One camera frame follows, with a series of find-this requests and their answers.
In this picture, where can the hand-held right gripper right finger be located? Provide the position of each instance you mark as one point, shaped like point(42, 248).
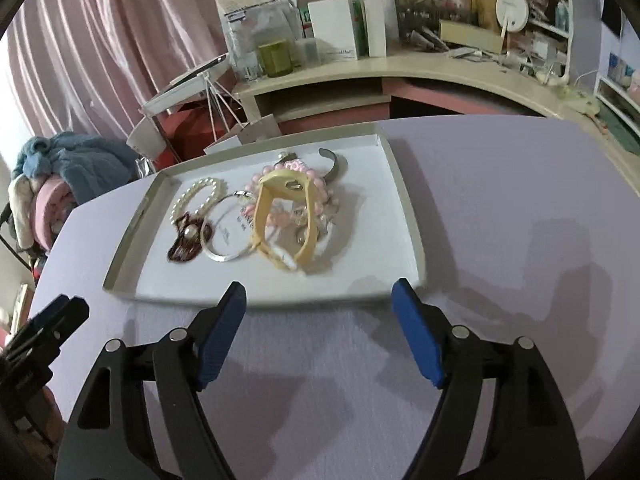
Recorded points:
point(417, 335)

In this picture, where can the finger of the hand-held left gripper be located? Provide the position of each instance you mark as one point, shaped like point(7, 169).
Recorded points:
point(70, 320)
point(52, 310)

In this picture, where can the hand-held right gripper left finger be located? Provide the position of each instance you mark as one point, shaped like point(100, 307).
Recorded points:
point(220, 340)

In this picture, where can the thin silver bangle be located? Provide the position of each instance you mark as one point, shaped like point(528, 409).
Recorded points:
point(220, 257)

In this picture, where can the white jewelry tray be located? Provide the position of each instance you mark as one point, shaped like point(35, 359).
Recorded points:
point(370, 240)

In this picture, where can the small pearl earring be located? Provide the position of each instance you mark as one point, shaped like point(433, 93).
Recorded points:
point(190, 232)

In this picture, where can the yellow watch band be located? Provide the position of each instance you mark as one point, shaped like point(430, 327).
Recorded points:
point(262, 210)

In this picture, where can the pink blanket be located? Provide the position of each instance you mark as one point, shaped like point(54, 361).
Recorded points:
point(52, 205)

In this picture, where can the blue fleece blanket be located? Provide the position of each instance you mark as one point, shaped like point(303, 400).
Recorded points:
point(85, 160)

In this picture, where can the silver cuff bangle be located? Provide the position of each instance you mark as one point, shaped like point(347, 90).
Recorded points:
point(340, 165)

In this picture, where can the beige corner desk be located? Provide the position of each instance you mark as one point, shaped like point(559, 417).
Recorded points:
point(400, 67)

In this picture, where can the pink curtain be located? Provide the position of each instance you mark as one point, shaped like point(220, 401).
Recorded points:
point(125, 35)

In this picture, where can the olive green glass jar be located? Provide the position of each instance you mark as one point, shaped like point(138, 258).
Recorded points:
point(275, 60)

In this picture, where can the white power strip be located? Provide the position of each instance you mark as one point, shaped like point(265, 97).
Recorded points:
point(580, 100)

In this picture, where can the beige flat box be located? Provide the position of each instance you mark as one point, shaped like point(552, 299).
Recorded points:
point(470, 35)

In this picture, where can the tall narrow white box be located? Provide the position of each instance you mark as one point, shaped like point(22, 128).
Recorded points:
point(375, 25)

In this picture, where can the white cardboard box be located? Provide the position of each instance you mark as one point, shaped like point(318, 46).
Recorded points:
point(332, 30)

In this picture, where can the round white mirror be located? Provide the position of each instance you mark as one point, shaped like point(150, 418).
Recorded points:
point(512, 7)

